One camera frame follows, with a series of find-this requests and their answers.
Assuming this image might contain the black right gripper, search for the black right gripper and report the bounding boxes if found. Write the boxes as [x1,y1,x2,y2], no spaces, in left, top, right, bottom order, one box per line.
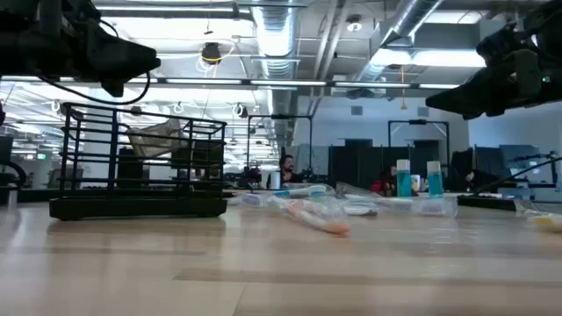
[424,24,562,120]

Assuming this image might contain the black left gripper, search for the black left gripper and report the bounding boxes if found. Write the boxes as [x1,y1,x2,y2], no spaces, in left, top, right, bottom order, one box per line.
[25,0,162,97]

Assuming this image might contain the teal mouthwash bottle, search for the teal mouthwash bottle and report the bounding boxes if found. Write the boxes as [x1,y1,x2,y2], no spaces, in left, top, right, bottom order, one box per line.
[426,160,444,198]
[395,158,413,198]

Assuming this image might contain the blue toothbrush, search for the blue toothbrush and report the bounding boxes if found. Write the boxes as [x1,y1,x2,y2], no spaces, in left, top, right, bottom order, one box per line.
[271,183,338,199]
[407,196,458,219]

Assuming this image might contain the clear plastic packaging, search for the clear plastic packaging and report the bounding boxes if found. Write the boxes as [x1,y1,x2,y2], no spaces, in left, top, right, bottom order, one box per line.
[335,182,422,217]

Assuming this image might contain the green toothbrush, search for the green toothbrush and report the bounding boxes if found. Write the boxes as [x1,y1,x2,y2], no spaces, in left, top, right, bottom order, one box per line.
[239,191,374,212]

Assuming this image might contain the background computer monitor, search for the background computer monitor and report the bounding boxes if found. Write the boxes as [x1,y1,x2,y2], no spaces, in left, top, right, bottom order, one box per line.
[498,143,542,171]

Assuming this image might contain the person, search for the person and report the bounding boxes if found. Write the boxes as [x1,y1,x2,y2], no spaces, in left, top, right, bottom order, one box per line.
[266,154,304,190]
[371,165,399,197]

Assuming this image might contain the black partition panels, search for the black partition panels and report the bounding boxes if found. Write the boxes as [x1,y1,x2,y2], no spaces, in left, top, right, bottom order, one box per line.
[328,139,450,192]

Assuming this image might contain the long ceiling light strip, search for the long ceiling light strip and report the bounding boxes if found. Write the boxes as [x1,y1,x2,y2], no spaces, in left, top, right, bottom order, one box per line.
[0,75,461,92]

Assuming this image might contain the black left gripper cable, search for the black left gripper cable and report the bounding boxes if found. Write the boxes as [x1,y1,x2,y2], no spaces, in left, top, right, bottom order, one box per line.
[37,72,153,106]

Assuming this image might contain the black background rig frame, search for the black background rig frame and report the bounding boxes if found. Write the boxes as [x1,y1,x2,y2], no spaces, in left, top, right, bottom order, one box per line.
[246,113,314,188]
[387,118,451,176]

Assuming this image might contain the black hanging ceiling camera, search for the black hanging ceiling camera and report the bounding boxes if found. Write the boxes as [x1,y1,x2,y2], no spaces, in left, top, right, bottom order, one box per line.
[200,41,223,67]

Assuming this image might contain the silver ceiling duct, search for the silver ceiling duct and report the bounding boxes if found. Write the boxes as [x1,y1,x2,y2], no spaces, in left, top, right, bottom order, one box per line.
[250,0,305,148]
[350,0,445,96]

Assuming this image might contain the black wire toothbrush caddy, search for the black wire toothbrush caddy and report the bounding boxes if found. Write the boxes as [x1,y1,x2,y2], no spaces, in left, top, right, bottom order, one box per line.
[48,102,229,222]

